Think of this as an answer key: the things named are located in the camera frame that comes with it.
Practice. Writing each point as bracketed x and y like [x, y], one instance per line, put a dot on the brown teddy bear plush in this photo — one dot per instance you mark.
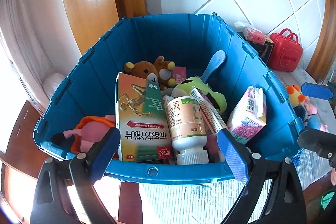
[143, 70]

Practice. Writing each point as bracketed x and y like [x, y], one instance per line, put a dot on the blue plastic storage crate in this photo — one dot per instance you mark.
[170, 37]

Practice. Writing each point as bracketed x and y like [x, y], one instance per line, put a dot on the yellow orange duck plush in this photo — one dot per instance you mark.
[292, 95]

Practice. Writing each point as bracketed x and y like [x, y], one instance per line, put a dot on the wooden frame moulding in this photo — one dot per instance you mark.
[321, 50]

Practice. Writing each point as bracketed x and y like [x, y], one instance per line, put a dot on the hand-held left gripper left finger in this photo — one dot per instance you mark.
[106, 153]

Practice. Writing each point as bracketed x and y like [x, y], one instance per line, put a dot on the white medicine bottle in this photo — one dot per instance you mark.
[183, 124]

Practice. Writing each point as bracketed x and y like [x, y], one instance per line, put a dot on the large gold green medicine box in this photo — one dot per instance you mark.
[141, 121]

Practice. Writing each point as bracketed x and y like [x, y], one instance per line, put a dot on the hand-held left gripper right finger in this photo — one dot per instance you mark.
[232, 155]

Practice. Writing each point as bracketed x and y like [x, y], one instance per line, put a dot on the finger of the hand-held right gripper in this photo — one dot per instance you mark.
[313, 90]
[315, 141]

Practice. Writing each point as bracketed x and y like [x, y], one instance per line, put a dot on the black gift box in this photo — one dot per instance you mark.
[262, 52]

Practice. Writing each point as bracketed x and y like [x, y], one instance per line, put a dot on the colourful sanitary pad pack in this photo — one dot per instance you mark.
[246, 119]

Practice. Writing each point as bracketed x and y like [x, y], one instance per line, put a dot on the dark wooden cabinet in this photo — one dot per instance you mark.
[21, 140]

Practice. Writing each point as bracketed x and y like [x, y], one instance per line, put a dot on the red toy suitcase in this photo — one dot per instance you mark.
[284, 56]

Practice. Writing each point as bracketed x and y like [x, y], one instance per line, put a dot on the red white small box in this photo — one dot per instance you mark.
[207, 111]

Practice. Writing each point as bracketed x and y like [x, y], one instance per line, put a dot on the green frog toy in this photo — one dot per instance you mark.
[189, 85]

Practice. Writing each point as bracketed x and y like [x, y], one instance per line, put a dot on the pink tissue box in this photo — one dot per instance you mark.
[253, 35]

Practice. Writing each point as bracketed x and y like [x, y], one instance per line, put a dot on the white curtain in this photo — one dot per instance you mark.
[31, 29]

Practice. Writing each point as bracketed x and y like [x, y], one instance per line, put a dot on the blue striped bed sheet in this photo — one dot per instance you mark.
[189, 203]

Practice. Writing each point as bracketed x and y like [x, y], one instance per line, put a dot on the small pink packet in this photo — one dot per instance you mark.
[179, 73]

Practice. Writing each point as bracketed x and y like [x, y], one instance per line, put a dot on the pig plush in orange dress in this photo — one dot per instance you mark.
[89, 132]

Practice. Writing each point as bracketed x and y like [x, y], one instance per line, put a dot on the pig plush in blue clothes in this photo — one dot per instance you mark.
[315, 123]

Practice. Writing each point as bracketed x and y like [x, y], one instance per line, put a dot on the small tan bear plush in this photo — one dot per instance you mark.
[164, 74]

